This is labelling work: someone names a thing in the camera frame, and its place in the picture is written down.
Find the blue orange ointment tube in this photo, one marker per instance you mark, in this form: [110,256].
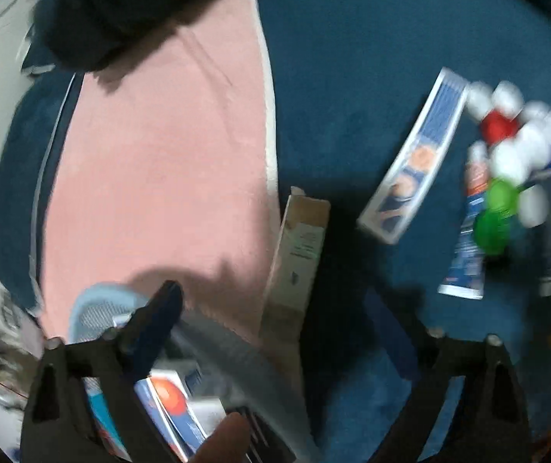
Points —
[468,251]

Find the red bottle cap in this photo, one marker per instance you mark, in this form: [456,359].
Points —
[497,125]

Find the navy medicine box orange circle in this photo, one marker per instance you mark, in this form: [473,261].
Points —
[172,395]

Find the light blue box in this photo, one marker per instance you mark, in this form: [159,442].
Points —
[99,402]

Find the dark navy duvet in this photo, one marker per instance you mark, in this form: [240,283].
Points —
[126,5]

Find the pile of white bottle caps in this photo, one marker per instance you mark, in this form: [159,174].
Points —
[507,164]

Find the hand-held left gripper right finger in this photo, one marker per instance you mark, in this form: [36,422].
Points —
[391,337]

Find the narrow white box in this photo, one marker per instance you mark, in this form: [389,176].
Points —
[299,251]

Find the pink towel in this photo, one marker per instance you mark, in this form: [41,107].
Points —
[159,154]

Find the person's left hand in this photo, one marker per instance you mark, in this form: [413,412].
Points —
[225,439]

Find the green bottle cap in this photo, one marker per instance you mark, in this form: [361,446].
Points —
[492,234]
[502,197]

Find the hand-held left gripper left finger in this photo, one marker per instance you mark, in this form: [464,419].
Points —
[157,323]

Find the long white box face pictures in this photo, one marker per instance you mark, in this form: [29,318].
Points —
[415,164]

